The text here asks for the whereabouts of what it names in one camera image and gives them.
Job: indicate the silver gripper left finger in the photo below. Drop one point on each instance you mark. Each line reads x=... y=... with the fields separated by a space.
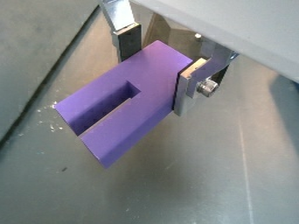
x=126 y=29

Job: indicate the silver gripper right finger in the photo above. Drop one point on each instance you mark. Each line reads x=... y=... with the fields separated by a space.
x=201 y=77

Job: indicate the purple double-square slotted block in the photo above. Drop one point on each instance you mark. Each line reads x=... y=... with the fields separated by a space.
x=125 y=102

